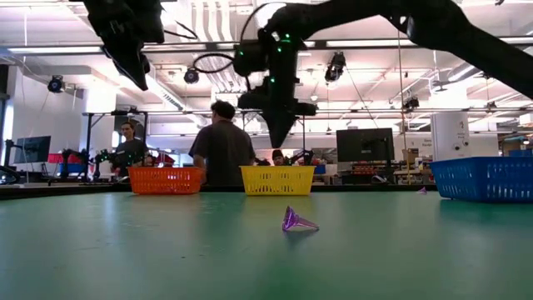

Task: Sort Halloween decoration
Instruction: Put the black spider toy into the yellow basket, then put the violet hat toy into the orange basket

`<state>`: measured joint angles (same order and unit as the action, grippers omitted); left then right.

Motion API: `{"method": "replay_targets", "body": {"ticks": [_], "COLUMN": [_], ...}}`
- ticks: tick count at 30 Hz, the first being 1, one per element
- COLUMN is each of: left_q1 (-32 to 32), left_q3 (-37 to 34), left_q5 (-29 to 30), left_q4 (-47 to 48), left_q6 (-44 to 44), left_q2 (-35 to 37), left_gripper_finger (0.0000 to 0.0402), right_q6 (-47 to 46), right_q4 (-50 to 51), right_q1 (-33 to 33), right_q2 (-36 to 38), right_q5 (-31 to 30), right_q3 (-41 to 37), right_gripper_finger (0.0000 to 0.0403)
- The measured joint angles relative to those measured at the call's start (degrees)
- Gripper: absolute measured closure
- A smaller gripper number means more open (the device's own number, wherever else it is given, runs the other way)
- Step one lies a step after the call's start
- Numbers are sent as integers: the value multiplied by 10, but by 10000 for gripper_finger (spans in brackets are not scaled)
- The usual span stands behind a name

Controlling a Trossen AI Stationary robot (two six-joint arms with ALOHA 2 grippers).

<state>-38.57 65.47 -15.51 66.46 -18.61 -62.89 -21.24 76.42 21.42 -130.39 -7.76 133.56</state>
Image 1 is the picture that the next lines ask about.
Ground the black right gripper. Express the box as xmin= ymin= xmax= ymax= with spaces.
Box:
xmin=237 ymin=39 xmax=320 ymax=149

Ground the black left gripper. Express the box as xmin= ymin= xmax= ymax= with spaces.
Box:
xmin=82 ymin=0 xmax=166 ymax=92

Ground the person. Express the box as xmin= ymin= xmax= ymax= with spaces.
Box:
xmin=187 ymin=99 xmax=257 ymax=187
xmin=270 ymin=148 xmax=288 ymax=167
xmin=111 ymin=120 xmax=150 ymax=178

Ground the yellow plastic basket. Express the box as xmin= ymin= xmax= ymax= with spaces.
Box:
xmin=240 ymin=165 xmax=316 ymax=197

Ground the white ceiling pipe bundle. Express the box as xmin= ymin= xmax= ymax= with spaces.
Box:
xmin=177 ymin=0 xmax=255 ymax=112

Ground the large black monitor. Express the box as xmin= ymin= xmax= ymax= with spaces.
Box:
xmin=336 ymin=127 xmax=396 ymax=164

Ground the orange plastic basket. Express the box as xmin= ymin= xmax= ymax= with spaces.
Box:
xmin=127 ymin=166 xmax=205 ymax=196

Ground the red storage bin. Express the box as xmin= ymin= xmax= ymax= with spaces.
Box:
xmin=47 ymin=152 xmax=88 ymax=165

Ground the small black monitor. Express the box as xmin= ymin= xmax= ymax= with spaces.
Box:
xmin=14 ymin=135 xmax=52 ymax=164

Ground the cardboard box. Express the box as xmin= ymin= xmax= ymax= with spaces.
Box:
xmin=401 ymin=147 xmax=421 ymax=164

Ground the white round column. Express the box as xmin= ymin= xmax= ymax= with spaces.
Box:
xmin=430 ymin=89 xmax=471 ymax=163

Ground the green table mat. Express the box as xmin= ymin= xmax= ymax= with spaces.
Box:
xmin=0 ymin=190 xmax=533 ymax=300

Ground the blue plastic basket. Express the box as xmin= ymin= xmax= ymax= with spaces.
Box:
xmin=429 ymin=156 xmax=533 ymax=204

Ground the black neighbouring rig frame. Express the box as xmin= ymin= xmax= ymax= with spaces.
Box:
xmin=240 ymin=107 xmax=307 ymax=168
xmin=82 ymin=108 xmax=149 ymax=184

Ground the white rectangular air duct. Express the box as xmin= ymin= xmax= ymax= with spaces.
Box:
xmin=141 ymin=70 xmax=213 ymax=130

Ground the black overhead frame beam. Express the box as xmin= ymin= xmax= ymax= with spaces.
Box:
xmin=0 ymin=36 xmax=533 ymax=58

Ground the black ceiling camera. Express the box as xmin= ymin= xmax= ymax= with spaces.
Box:
xmin=46 ymin=74 xmax=67 ymax=94
xmin=401 ymin=96 xmax=421 ymax=113
xmin=182 ymin=65 xmax=202 ymax=86

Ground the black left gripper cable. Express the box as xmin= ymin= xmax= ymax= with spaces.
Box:
xmin=162 ymin=18 xmax=199 ymax=42

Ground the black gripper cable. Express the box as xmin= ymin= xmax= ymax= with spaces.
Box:
xmin=192 ymin=2 xmax=288 ymax=91
xmin=162 ymin=18 xmax=199 ymax=42

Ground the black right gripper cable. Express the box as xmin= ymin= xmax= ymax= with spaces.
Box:
xmin=192 ymin=2 xmax=288 ymax=91

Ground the black overhead rig camera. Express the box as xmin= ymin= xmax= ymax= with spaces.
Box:
xmin=323 ymin=51 xmax=347 ymax=83

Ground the black camera cable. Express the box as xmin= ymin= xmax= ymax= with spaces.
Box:
xmin=344 ymin=68 xmax=379 ymax=129

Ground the thin vertical cable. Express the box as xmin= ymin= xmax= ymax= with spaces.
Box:
xmin=394 ymin=31 xmax=412 ymax=187

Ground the black aluminium table frame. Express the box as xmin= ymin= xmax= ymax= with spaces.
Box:
xmin=0 ymin=182 xmax=438 ymax=201

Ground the silver ventilation duct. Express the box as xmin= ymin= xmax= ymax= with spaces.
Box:
xmin=445 ymin=61 xmax=478 ymax=83

